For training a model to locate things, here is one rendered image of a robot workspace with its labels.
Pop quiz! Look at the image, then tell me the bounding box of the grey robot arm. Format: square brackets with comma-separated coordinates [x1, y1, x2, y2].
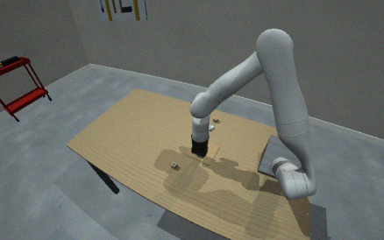
[190, 29, 316, 200]

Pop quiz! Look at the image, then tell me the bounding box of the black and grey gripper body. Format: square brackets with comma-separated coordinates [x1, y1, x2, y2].
[191, 124, 214, 157]

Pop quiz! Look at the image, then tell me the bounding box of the tan square mat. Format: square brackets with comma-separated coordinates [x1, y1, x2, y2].
[186, 142, 220, 166]

